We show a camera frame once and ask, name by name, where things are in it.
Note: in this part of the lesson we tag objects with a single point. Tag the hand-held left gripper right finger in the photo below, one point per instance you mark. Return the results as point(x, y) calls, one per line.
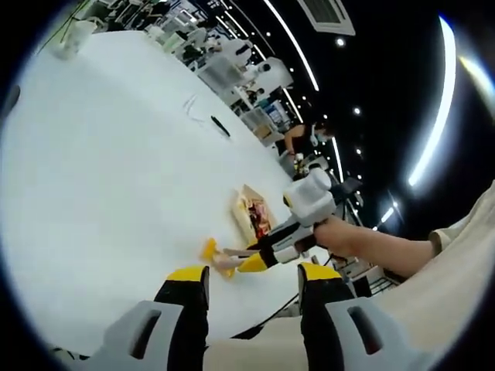
point(321, 320)

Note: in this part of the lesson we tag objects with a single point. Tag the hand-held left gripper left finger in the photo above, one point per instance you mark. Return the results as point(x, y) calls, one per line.
point(181, 320)

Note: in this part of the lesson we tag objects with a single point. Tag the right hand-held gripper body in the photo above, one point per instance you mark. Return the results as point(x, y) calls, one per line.
point(309, 197)

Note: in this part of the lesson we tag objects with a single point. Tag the dark red food bar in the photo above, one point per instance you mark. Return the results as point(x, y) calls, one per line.
point(257, 216)

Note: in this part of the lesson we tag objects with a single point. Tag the cream hexagonal container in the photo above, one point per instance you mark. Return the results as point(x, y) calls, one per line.
point(251, 212)

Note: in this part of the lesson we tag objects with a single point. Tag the yellow food packet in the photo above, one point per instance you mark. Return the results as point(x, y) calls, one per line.
point(218, 257)

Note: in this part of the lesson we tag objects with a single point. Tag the person's right hand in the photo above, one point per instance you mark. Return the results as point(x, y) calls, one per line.
point(336, 239)

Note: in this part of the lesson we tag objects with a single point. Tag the black slim device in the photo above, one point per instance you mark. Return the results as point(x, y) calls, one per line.
point(220, 126)

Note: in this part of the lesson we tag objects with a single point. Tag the white office chair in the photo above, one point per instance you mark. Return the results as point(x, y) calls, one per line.
point(220, 73)

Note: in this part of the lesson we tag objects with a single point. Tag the long ceiling light strip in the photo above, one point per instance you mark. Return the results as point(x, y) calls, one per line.
point(437, 108)

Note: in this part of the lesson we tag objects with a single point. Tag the ceiling air conditioner vent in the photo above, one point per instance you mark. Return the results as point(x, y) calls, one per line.
point(328, 15)

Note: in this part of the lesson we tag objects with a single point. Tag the black oval pouch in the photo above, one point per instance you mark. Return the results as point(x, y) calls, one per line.
point(9, 102)

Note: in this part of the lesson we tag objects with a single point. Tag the patterned white paper cup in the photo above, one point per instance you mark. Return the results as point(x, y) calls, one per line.
point(73, 40)

